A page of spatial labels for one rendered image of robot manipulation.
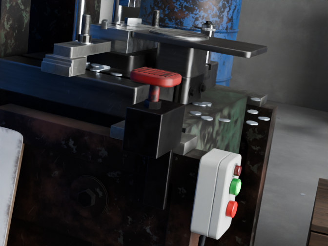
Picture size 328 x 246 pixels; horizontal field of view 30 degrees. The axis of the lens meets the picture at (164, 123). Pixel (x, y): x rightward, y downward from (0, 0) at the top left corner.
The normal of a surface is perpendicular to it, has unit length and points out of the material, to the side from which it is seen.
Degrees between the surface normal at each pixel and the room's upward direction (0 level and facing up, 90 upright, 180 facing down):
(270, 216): 0
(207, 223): 90
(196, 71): 90
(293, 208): 0
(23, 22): 90
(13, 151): 78
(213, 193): 90
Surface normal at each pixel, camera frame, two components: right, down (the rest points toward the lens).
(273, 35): -0.40, 0.19
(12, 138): -0.31, 0.00
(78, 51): 0.91, 0.21
